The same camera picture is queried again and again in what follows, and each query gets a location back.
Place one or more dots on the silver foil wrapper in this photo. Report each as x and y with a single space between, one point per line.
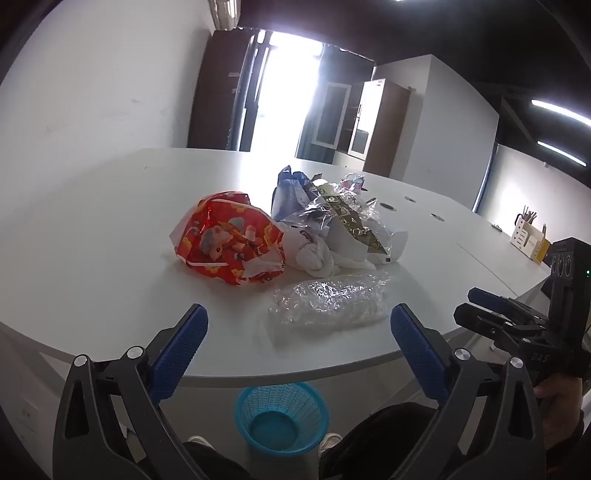
304 217

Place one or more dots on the person's leg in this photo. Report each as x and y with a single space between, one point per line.
369 438
217 466

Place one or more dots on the person's right hand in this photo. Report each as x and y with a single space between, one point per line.
561 397

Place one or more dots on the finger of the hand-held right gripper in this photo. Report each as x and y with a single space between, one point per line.
485 295
480 321

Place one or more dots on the white left shoe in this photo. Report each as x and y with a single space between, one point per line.
201 442

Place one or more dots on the white shoe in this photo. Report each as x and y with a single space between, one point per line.
201 442
328 443

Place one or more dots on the bright window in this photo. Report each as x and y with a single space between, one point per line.
286 92

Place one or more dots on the person's right leg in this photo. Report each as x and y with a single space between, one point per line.
369 438

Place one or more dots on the gold patterned snack packet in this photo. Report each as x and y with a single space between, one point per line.
351 221

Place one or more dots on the wooden cabinet with glass doors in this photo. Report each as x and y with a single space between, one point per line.
369 124

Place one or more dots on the red printed plastic bag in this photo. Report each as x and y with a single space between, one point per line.
221 235

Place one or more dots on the white right shoe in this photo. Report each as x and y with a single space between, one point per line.
328 443

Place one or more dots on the blue plastic bag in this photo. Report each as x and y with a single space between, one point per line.
286 194

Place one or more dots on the clear printed plastic bag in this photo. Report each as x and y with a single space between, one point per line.
355 182

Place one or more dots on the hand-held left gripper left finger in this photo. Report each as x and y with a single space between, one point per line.
180 355

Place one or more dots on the dark brown tall cabinet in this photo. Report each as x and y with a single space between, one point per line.
217 92

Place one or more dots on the blue plastic basket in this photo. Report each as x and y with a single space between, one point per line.
277 410

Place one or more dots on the person's left leg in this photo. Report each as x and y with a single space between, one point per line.
217 466

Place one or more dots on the white plastic container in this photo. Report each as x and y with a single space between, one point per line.
344 243

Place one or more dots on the ceiling tube light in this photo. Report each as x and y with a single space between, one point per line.
561 110
561 152

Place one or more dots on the white knotted plastic bag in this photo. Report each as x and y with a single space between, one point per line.
314 256

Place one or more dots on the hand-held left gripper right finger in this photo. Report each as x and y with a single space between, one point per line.
418 355

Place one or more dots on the white desk organizer with pens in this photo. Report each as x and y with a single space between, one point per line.
526 237

